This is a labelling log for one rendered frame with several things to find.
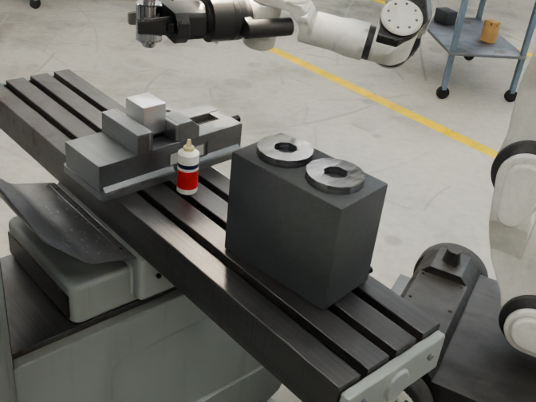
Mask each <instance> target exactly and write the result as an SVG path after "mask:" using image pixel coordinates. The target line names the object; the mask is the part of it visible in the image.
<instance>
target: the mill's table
mask: <svg viewBox="0 0 536 402"><path fill-rule="evenodd" d="M115 108H117V109H118V110H120V111H121V112H123V113H124V114H126V108H125V107H124V106H122V105H121V104H119V103H117V102H116V101H115V100H113V99H112V98H111V97H109V96H107V95H106V94H104V93H103V92H101V91H100V90H99V89H97V88H96V87H94V86H93V85H91V84H90V83H88V82H87V81H86V80H84V79H83V78H81V77H79V76H78V75H76V74H75V73H74V72H72V71H71V70H70V69H64V70H60V71H55V72H53V73H51V74H48V73H43V74H38V75H33V76H30V78H24V77H20V78H15V79H11V80H6V82H3V83H0V129H1V130H3V131H4V133H6V134H7V135H8V136H9V137H10V138H11V139H12V140H14V141H15V142H16V143H17V144H18V145H19V146H20V147H21V148H23V149H24V150H25V151H26V152H27V153H28V154H29V155H30V156H32V157H33V158H34V159H35V160H36V161H37V162H38V163H39V164H40V165H41V166H42V167H43V168H44V169H45V170H46V171H48V172H49V173H50V174H51V175H52V176H53V177H54V178H55V179H57V180H58V181H59V182H60V183H61V184H62V185H63V186H65V187H66V188H67V189H68V190H69V191H70V192H71V193H72V194H74V195H75V196H76V197H77V198H78V199H79V200H80V201H81V202H82V203H83V204H84V205H85V206H86V207H87V208H88V209H90V210H91V211H92V212H93V213H94V214H95V215H96V216H98V217H99V218H100V219H101V220H102V221H103V222H104V223H105V224H107V225H108V226H109V227H110V228H111V229H112V230H113V231H115V232H116V233H117V234H118V235H119V236H120V237H121V238H122V239H123V240H124V241H125V242H126V243H127V244H128V245H129V246H130V247H132V248H133V249H134V250H135V251H136V252H137V253H138V254H140V255H141V256H142V257H143V258H144V259H145V260H146V261H147V262H149V263H150V264H151V265H152V266H153V267H154V268H155V269H156V270H158V271H159V272H160V273H161V274H162V275H163V276H164V277H165V278H166V279H167V280H168V281H169V282H170V283H171V284H172V285H174V286H175V287H176V288H177V289H178V290H179V291H180V292H181V293H183V294H184V295H185V296H186V297H187V298H188V299H189V300H191V301H192V302H193V303H194V304H195V305H196V306H197V307H198V308H200V309H201V310H202V311H203V312H204V313H205V314H206V315H207V316H208V317H209V318H210V319H211V320H212V321H213V322H214V323H216V324H217V325H218V326H219V327H220V328H221V329H222V330H224V331H225V332H226V333H227V334H228V335H229V336H230V337H231V338H233V339H234V340H235V341H236V342H237V343H238V344H239V345H240V346H242V347H243V348H244V349H245V350H246V351H247V352H248V353H249V354H250V355H251V356H252V357H253V358H254V359H255V360H256V361H258V362H259V363H260V364H261V365H262V366H263V367H264V368H265V369H267V370H268V371H269V372H270V373H271V374H272V375H273V376H275V377H276V378H277V379H278V380H279V381H280V382H281V383H282V384H284V385H285V386H286V387H287V388H288V389H289V390H290V391H291V392H292V393H293V394H294V395H295V396H296V397H297V398H298V399H300V400H301V401H302V402H388V401H391V400H394V399H396V398H397V397H398V396H399V395H400V394H401V393H402V392H403V390H404V389H405V388H407V387H408V386H409V385H410V384H412V383H414V382H415V381H416V380H418V379H420V378H421V377H422V376H423V375H425V374H426V373H428V372H429V371H431V370H432V369H434V368H435V367H436V365H437V362H438V359H439V355H440V352H441V349H442V346H443V342H444V338H445V335H444V334H443V333H441V332H440V331H439V325H440V323H439V322H438V321H436V320H435V319H433V318H432V317H430V316H429V315H427V314H426V313H425V312H423V311H422V310H420V309H418V308H417V307H415V306H414V305H413V304H412V303H410V302H409V301H407V300H405V299H404V298H402V297H401V296H400V295H399V294H397V293H395V292H394V291H392V290H390V289H389V288H388V287H387V286H385V285H384V284H382V283H381V282H379V281H377V280H376V279H375V278H373V277H372V276H370V275H368V279H367V281H365V282H364V283H362V284H361V285H359V286H358V287H357V288H356V289H354V290H352V291H351V292H349V293H348V294H346V295H345V296H344V297H342V298H341V299H340V300H338V301H336V302H335V303H334V304H332V305H331V306H330V307H328V308H327V309H325V310H322V309H320V308H318V307H317V306H315V305H314V304H312V303H311V302H309V301H307V300H305V299H304V298H303V297H301V296H300V295H298V294H296V293H295V292H293V291H292V290H290V289H289V288H287V287H285V286H284V285H283V284H281V283H280V282H277V281H276V280H274V279H273V278H272V277H270V276H268V275H267V274H265V273H263V272H262V271H260V270H259V269H257V268H256V267H254V266H252V265H251V264H250V263H248V262H246V261H245V260H243V259H241V258H240V257H239V256H237V255H236V254H233V253H232V252H230V251H229V250H228V249H226V248H225V237H226V226H227V207H228V197H229V186H230V179H228V178H227V177H226V176H224V175H223V174H221V173H220V172H219V171H217V170H215V169H214V168H213V167H207V168H204V169H202V170H199V177H198V190H197V192H196V193H195V194H193V195H183V194H180V193H179V192H178V191H177V190H176V187H177V173H176V179H172V180H169V181H167V182H164V183H160V184H157V185H155V186H152V187H148V188H145V189H143V190H141V191H137V192H134V193H132V194H129V195H125V196H122V197H120V198H117V199H113V200H110V201H108V202H102V201H100V200H99V199H98V198H97V197H95V196H94V195H93V194H91V193H90V192H89V191H87V190H86V189H85V188H84V187H82V186H81V185H80V184H79V183H78V182H77V181H76V180H74V179H73V178H72V177H70V176H69V175H68V174H66V173H65V169H64V163H66V154H65V142H66V141H69V140H74V139H77V138H81V137H83V136H89V135H92V134H95V133H98V132H102V117H101V112H103V111H107V110H110V109H115Z"/></svg>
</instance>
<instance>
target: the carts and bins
mask: <svg viewBox="0 0 536 402"><path fill-rule="evenodd" d="M468 1H469V0H462V1H461V5H460V8H459V14H458V12H456V11H454V10H452V9H450V8H448V7H437V8H436V10H435V15H433V18H432V20H431V22H430V25H429V27H428V29H427V31H428V32H429V33H430V34H431V35H432V36H433V37H434V39H435V40H436V41H437V42H438V43H439V44H440V45H441V46H442V47H443V48H444V49H445V50H446V51H447V52H448V58H447V64H446V68H445V71H444V75H443V80H442V84H441V86H440V87H439V88H438V89H437V90H436V95H437V97H438V98H440V99H444V98H446V97H448V95H449V89H448V88H447V85H448V82H449V78H450V75H451V69H452V66H453V62H454V59H455V56H463V57H464V58H465V59H466V60H468V61H470V60H472V59H473V58H474V57H492V58H506V59H518V62H517V65H516V68H515V71H514V76H513V78H512V82H511V84H510V89H509V90H507V91H506V92H505V94H504V98H505V100H506V101H507V102H513V101H515V99H516V96H517V93H516V92H515V91H516V88H517V86H518V81H519V78H520V75H521V72H522V67H523V65H524V62H525V60H526V55H527V51H528V49H529V46H530V41H531V38H532V36H533V32H534V28H535V25H536V1H535V4H534V8H533V11H532V14H531V17H530V22H529V25H528V27H527V31H526V35H525V38H524V41H523V44H522V48H521V52H520V51H519V50H518V49H516V48H515V47H514V46H513V45H512V44H511V43H509V41H507V40H506V39H505V38H504V37H502V36H501V35H500V34H499V27H500V25H501V22H497V21H495V20H493V19H486V20H485V22H484V21H483V20H482V19H481V18H482V16H483V10H484V6H485V3H486V0H480V2H479V8H478V11H477V14H476V18H468V17H465V13H466V10H467V4H468ZM40 5H41V1H40V0H30V6H31V7H32V8H34V9H37V8H39V7H40ZM457 14H458V17H457Z"/></svg>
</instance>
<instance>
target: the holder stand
mask: <svg viewBox="0 0 536 402"><path fill-rule="evenodd" d="M387 188H388V184H387V183H386V182H384V181H382V180H380V179H377V178H375V177H373V176H371V175H369V174H367V173H365V172H363V171H362V169H361V168H360V167H358V166H357V165H355V164H353V163H350V162H348V161H345V160H339V159H335V158H333V157H332V156H329V155H327V154H325V153H324V152H321V151H319V150H317V149H315V148H313V147H312V146H311V144H309V143H308V142H306V141H305V140H303V139H300V138H297V137H295V136H287V135H286V134H284V133H281V132H280V133H278V134H276V135H272V136H266V137H264V138H262V139H261V140H259V141H258V142H256V143H254V144H251V145H248V146H246V147H244V148H240V149H239V150H236V151H234V152H232V157H231V177H230V186H229V197H228V207H227V226H226V237H225V248H226V249H228V250H229V251H230V252H232V253H233V254H236V255H237V256H239V257H240V258H241V259H243V260H245V261H246V262H248V263H250V264H251V265H252V266H254V267H256V268H257V269H259V270H260V271H262V272H263V273H265V274H267V275H268V276H270V277H272V278H273V279H274V280H276V281H277V282H280V283H281V284H283V285H284V286H285V287H287V288H289V289H290V290H292V291H293V292H295V293H296V294H298V295H300V296H301V297H303V298H304V299H305V300H307V301H309V302H311V303H312V304H314V305H315V306H317V307H318V308H320V309H322V310H325V309H327V308H328V307H330V306H331V305H332V304H334V303H335V302H337V301H338V300H340V299H341V298H342V297H344V296H345V295H346V294H348V293H349V292H351V291H352V290H354V289H356V288H357V287H358V286H359V285H361V284H362V283H364V282H365V281H367V279H368V276H369V269H370V266H371V261H372V255H373V251H374V247H375V243H376V237H377V232H378V228H379V225H380V218H381V214H382V210H383V206H384V199H385V196H386V191H387Z"/></svg>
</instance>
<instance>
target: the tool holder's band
mask: <svg viewBox="0 0 536 402"><path fill-rule="evenodd" d="M136 8H137V9H138V10H142V11H146V12H157V11H161V10H162V9H163V3H162V2H160V1H158V0H156V3H155V4H146V3H143V0H138V1H137V2H136Z"/></svg>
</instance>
